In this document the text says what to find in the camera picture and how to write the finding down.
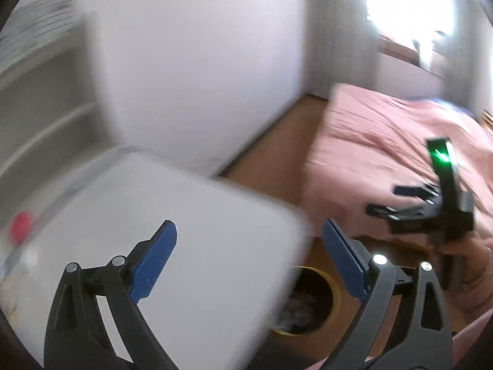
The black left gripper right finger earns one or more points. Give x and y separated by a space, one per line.
420 337

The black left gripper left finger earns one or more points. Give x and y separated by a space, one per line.
76 337

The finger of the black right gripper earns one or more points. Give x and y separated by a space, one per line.
423 192
388 212

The yellow rimmed trash bin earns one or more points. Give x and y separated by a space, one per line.
314 300

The person right hand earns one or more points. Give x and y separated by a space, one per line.
474 296

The pink bed cover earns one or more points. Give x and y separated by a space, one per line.
369 142

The red plastic lid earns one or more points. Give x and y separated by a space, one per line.
20 227

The bright window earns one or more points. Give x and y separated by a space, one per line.
417 24

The white desk hutch shelf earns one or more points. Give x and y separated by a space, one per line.
51 116

